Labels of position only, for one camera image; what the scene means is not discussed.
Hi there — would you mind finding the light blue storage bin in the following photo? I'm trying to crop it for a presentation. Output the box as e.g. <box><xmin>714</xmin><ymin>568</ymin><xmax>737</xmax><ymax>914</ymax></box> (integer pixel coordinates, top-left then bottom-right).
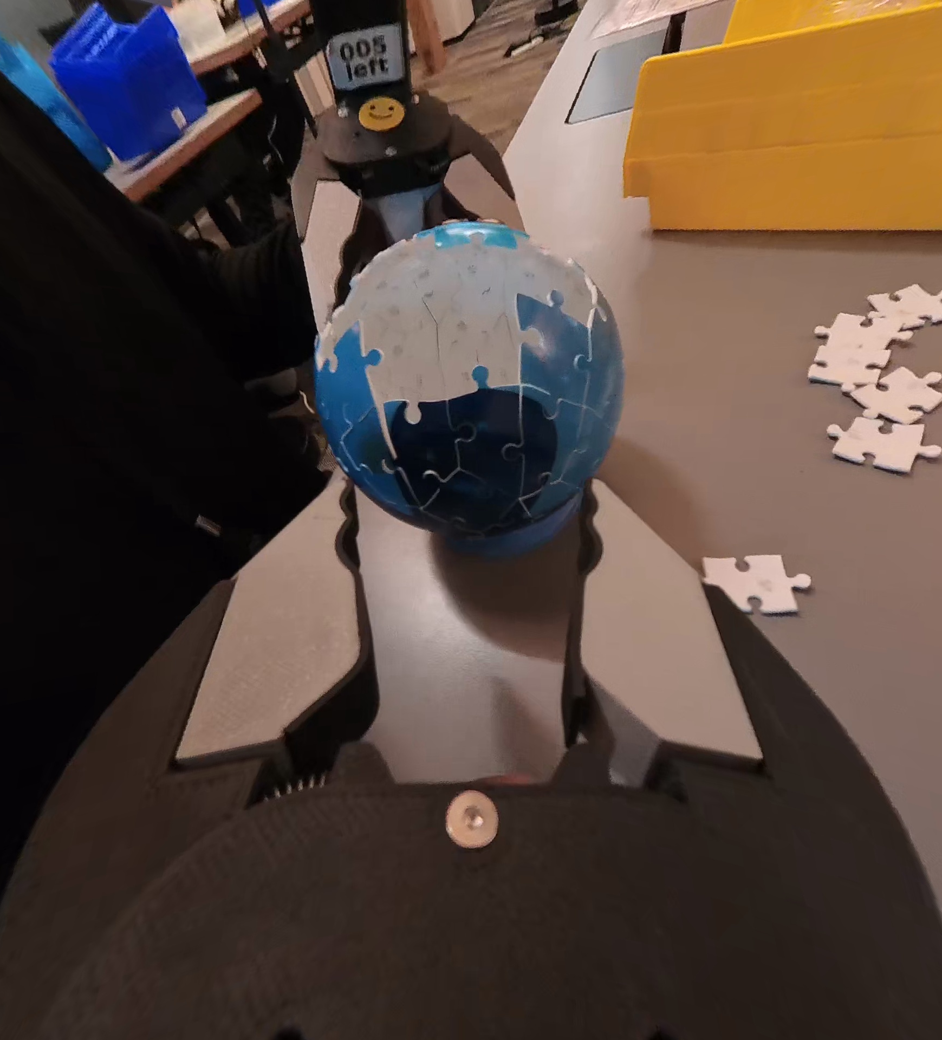
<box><xmin>0</xmin><ymin>26</ymin><xmax>113</xmax><ymax>175</ymax></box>

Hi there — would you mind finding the white puzzle piece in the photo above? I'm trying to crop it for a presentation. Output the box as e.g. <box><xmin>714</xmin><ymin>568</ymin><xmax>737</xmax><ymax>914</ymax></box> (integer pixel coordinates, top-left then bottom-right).
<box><xmin>849</xmin><ymin>367</ymin><xmax>942</xmax><ymax>427</ymax></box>
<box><xmin>867</xmin><ymin>283</ymin><xmax>942</xmax><ymax>328</ymax></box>
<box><xmin>824</xmin><ymin>415</ymin><xmax>942</xmax><ymax>475</ymax></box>
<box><xmin>699</xmin><ymin>555</ymin><xmax>811</xmax><ymax>618</ymax></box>
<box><xmin>813</xmin><ymin>312</ymin><xmax>914</xmax><ymax>360</ymax></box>
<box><xmin>806</xmin><ymin>346</ymin><xmax>895</xmax><ymax>394</ymax></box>

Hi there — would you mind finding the person's left forearm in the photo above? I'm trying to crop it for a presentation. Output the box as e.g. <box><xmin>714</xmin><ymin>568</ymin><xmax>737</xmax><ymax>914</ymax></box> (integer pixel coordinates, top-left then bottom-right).
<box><xmin>186</xmin><ymin>218</ymin><xmax>319</xmax><ymax>408</ymax></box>

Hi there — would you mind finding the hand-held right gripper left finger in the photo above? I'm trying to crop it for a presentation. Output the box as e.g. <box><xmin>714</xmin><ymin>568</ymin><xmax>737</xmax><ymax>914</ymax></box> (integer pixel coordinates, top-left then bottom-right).
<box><xmin>172</xmin><ymin>475</ymin><xmax>380</xmax><ymax>772</ymax></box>

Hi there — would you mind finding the yellow plastic bin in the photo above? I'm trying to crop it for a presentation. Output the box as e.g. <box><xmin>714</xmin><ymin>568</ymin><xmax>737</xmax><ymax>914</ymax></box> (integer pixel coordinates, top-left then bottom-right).
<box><xmin>621</xmin><ymin>0</ymin><xmax>942</xmax><ymax>235</ymax></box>

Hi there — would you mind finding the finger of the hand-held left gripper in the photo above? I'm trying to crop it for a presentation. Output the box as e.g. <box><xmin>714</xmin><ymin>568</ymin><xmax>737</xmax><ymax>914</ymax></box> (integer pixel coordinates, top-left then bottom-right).
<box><xmin>440</xmin><ymin>113</ymin><xmax>527</xmax><ymax>239</ymax></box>
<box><xmin>289</xmin><ymin>159</ymin><xmax>383</xmax><ymax>328</ymax></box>

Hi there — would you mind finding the wood-edged background desk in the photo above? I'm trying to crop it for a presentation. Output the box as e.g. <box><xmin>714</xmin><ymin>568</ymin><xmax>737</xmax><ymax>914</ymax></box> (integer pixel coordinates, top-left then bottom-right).
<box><xmin>102</xmin><ymin>0</ymin><xmax>314</xmax><ymax>207</ymax></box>

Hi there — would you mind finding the wooden table leg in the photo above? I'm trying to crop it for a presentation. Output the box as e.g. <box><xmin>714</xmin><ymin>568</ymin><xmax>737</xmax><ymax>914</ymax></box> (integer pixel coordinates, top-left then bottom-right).
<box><xmin>406</xmin><ymin>0</ymin><xmax>447</xmax><ymax>77</ymax></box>

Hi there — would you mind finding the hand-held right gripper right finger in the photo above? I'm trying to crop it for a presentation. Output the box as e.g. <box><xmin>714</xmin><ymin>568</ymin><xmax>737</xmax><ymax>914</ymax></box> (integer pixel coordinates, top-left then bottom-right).
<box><xmin>563</xmin><ymin>479</ymin><xmax>765</xmax><ymax>785</ymax></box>

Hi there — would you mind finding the printed paper sheet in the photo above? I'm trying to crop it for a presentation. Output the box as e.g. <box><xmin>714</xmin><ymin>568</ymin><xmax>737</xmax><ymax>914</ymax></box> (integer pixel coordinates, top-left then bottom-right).
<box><xmin>591</xmin><ymin>0</ymin><xmax>687</xmax><ymax>40</ymax></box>

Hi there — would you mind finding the blue puzzle ball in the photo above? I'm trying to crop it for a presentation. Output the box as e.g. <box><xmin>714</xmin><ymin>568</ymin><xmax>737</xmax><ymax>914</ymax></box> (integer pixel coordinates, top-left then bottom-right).
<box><xmin>312</xmin><ymin>221</ymin><xmax>627</xmax><ymax>539</ymax></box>

